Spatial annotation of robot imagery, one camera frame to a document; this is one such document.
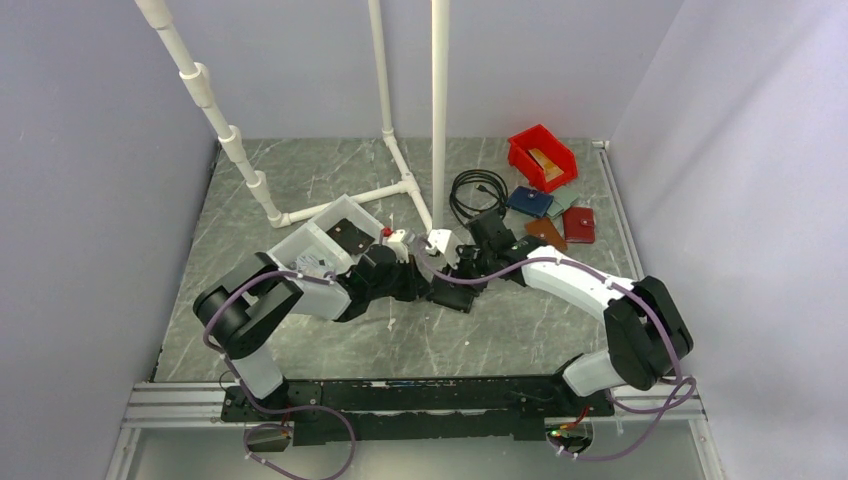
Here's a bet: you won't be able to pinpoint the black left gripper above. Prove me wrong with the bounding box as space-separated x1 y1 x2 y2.
369 255 435 303

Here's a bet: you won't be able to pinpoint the white PVC pipe frame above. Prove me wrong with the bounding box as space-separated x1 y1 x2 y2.
138 1 450 228

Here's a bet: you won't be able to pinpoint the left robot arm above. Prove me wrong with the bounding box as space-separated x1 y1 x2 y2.
192 245 430 420

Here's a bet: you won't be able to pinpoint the red plastic bin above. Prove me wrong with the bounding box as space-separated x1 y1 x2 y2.
508 124 578 193

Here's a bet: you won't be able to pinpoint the blue leather card holder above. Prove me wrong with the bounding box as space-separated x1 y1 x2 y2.
506 186 554 218

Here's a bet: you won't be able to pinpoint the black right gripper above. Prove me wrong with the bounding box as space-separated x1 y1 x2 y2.
441 243 496 297

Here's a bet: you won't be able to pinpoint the gold card in bin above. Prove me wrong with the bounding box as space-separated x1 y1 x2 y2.
528 148 564 182

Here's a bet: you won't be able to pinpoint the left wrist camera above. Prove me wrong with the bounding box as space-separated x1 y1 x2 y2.
380 227 415 263

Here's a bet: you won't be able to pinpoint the mint green card holder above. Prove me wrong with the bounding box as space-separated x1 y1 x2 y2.
546 186 579 219

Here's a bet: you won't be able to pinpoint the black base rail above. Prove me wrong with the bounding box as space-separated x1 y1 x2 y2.
221 375 614 446

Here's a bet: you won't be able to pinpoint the black leather card holder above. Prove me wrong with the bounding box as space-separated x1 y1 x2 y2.
426 277 480 314

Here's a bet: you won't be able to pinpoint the cards in tray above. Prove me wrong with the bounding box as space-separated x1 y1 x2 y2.
293 248 335 278

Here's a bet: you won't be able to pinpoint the white plastic divided tray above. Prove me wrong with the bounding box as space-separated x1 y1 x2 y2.
267 195 385 274

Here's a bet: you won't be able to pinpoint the brown leather card holder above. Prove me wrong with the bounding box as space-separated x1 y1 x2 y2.
524 217 568 253

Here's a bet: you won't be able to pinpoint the black coiled cable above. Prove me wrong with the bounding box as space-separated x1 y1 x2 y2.
449 169 510 229

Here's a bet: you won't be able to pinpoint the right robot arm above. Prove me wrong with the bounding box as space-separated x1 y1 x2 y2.
426 211 694 415

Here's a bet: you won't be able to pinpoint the red leather card holder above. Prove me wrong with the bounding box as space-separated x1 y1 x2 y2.
562 206 596 244

